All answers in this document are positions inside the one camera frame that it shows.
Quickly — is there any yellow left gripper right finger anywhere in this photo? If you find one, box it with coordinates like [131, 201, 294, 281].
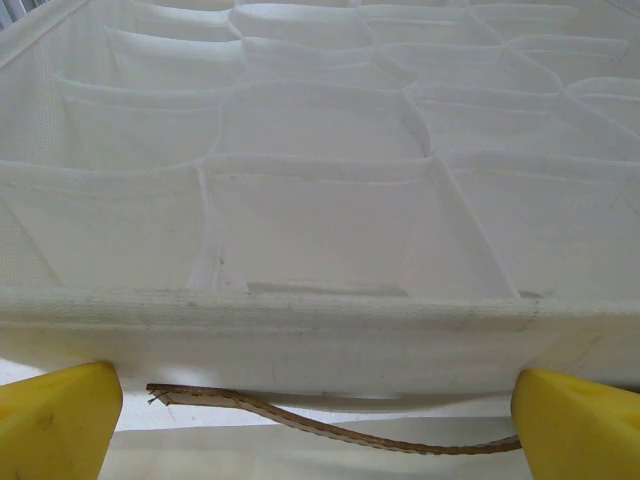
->
[509, 368, 640, 480]

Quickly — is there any brown leather box handle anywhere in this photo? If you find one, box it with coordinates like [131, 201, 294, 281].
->
[145, 383, 524, 456]

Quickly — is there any white fabric organizer box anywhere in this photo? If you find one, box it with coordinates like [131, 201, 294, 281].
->
[0, 0, 640, 419]

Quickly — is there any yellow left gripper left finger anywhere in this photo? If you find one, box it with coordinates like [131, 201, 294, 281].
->
[0, 360, 124, 480]

